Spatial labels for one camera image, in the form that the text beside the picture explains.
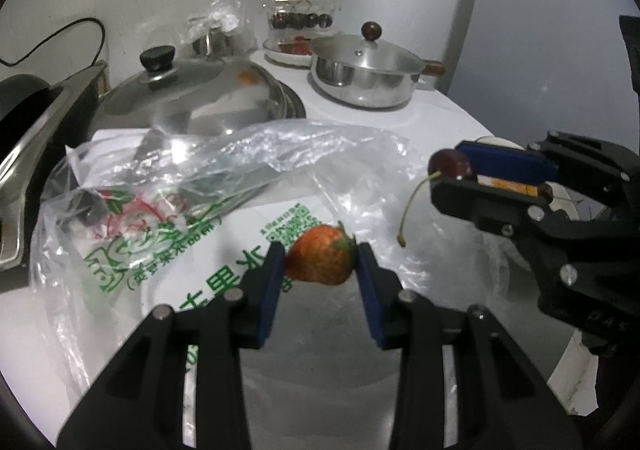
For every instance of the printed clear plastic bag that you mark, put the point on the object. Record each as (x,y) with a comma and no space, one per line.
(225,240)

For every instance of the white plate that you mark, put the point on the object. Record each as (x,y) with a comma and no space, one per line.
(567,205)

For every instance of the small steel pot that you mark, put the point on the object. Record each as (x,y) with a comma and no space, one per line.
(360,90)

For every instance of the grey refrigerator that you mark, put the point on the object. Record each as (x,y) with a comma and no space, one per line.
(525,30)

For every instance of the white paper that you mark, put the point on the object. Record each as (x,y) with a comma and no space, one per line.
(115,137)

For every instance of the red strawberry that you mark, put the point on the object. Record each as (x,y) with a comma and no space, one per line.
(320,255)

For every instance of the pot lid with brown knob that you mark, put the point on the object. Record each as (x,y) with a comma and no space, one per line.
(365,55)

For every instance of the glass jar of cherries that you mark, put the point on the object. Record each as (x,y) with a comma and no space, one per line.
(300,20)

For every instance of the black wok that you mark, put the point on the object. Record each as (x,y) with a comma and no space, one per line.
(20,90)

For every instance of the peeled orange segment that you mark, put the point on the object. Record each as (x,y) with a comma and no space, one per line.
(505,185)

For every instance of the white dish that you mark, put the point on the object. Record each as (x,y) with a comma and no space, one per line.
(285,57)

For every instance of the crumpled clear plastic bag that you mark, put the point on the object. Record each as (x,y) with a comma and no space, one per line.
(220,30)

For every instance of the steel stove with brass knob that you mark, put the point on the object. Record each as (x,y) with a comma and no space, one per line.
(30,155)

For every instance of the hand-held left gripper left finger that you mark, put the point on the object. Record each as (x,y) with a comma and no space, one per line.
(270,290)

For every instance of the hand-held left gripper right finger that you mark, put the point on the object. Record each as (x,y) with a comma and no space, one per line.
(372,295)

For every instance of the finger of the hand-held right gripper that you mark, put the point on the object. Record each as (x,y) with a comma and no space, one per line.
(465,202)
(500,160)

